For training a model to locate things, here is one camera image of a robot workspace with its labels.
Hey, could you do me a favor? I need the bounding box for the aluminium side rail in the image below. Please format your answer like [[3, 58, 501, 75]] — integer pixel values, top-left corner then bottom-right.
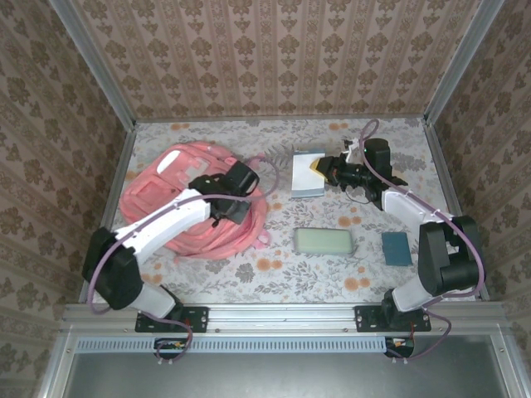
[[78, 122, 138, 306], [422, 118, 491, 303]]

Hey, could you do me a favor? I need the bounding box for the aluminium mounting rail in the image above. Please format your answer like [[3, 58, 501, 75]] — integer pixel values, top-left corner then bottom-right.
[[61, 302, 505, 335]]

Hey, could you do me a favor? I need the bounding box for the small teal notebook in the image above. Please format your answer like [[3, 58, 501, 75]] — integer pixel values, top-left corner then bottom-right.
[[381, 231, 413, 266]]

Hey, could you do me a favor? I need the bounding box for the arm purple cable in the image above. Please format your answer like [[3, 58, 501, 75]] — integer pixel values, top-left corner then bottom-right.
[[358, 119, 485, 366], [87, 156, 281, 366]]

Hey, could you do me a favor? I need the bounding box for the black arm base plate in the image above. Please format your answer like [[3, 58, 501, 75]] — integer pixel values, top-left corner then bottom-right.
[[353, 305, 431, 333], [135, 305, 209, 333]]

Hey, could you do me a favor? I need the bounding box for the white notebook grey spine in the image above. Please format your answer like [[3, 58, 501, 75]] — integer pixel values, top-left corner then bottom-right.
[[290, 145, 327, 199]]

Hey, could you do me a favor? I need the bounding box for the grey slotted cable duct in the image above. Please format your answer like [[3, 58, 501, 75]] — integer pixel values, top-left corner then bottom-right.
[[76, 336, 389, 354]]

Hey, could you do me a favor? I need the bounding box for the grey metal panel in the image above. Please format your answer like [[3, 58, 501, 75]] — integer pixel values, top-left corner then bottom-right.
[[39, 333, 531, 398]]

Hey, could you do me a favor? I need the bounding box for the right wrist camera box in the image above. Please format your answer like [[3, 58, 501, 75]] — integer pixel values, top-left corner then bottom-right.
[[342, 138, 368, 163]]

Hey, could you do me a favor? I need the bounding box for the aluminium back rail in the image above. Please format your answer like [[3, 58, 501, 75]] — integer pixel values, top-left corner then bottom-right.
[[133, 114, 428, 124]]

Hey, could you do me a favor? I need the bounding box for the green pencil case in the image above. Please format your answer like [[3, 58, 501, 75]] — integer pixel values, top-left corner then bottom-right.
[[293, 226, 358, 256]]

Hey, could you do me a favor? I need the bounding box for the pink backpack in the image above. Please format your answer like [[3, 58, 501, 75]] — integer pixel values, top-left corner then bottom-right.
[[119, 140, 273, 260]]

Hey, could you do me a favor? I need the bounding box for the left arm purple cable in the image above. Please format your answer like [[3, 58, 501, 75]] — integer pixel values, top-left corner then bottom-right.
[[87, 156, 281, 366]]

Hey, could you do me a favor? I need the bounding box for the aluminium frame post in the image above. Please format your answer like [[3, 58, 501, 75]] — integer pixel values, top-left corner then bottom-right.
[[423, 0, 505, 125], [49, 0, 137, 129]]

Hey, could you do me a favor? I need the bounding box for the black connector board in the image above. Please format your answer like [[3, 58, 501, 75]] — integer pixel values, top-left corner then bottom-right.
[[153, 337, 188, 360], [384, 336, 416, 358]]

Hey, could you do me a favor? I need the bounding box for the floral table cover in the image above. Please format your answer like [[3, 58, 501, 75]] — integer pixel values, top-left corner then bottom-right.
[[89, 118, 478, 303]]

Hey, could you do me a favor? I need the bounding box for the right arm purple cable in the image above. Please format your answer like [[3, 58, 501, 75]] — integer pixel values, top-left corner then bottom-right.
[[358, 119, 485, 366]]

